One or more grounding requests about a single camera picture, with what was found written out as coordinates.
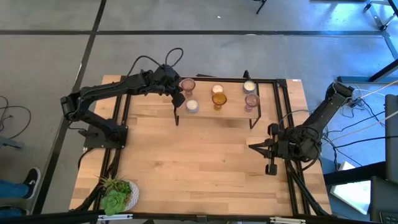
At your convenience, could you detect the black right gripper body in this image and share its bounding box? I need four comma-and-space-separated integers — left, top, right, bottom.
265, 123, 292, 176

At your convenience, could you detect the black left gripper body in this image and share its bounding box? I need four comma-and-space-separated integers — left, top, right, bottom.
152, 64, 187, 109

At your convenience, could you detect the pink glass candle holder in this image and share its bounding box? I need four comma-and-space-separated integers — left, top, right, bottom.
181, 77, 197, 99
244, 93, 261, 113

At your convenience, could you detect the amber glass candle holder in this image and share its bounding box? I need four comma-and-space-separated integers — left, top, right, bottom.
212, 92, 228, 111

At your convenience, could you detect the wooden shelf with black legs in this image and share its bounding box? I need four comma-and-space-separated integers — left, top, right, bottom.
173, 79, 262, 130

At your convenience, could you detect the black desk beam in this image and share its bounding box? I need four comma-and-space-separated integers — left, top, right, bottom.
323, 161, 386, 187

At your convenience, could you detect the white floor panel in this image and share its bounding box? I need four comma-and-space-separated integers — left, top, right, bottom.
329, 161, 373, 215

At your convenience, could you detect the blue floor bar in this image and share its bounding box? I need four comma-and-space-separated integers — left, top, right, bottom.
337, 75, 398, 84

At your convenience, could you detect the black tripod leg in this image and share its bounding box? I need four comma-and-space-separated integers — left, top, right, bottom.
253, 0, 268, 15

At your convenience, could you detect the black horizontal metal beam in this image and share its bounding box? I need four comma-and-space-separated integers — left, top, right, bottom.
0, 210, 398, 224

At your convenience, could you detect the grey cabinet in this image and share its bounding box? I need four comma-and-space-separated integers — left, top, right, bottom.
384, 94, 398, 184

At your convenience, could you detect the white plant pot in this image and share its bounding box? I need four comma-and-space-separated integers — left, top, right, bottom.
124, 180, 140, 212

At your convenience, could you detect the dark grey box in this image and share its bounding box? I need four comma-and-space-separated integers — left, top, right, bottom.
369, 175, 398, 223

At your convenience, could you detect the black table leg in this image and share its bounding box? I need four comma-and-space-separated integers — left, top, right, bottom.
368, 58, 398, 83

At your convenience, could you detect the green succulent plant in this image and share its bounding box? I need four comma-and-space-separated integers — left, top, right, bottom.
99, 175, 133, 216

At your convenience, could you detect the grey metal stand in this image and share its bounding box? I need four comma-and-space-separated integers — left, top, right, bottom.
363, 0, 398, 60

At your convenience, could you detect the person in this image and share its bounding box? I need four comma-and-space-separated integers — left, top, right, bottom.
0, 167, 42, 218

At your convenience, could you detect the grey floor stand foot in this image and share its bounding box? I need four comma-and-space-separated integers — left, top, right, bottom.
0, 136, 25, 150

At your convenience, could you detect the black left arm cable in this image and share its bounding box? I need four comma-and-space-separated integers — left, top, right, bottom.
126, 47, 184, 77

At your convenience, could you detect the black metal table frame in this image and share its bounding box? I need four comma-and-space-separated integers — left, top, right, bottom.
70, 68, 332, 218

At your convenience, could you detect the silver metal bracket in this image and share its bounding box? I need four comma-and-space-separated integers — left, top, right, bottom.
269, 217, 307, 224
97, 213, 134, 222

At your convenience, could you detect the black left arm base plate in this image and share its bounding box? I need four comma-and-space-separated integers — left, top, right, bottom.
79, 126, 128, 149

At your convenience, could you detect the white floor cable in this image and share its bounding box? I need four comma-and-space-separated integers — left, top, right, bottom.
353, 88, 374, 100

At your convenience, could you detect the yellow floor cable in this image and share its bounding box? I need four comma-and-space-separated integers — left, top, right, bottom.
349, 79, 398, 105

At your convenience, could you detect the thin black floor cable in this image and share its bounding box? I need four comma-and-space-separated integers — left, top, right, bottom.
0, 95, 32, 140

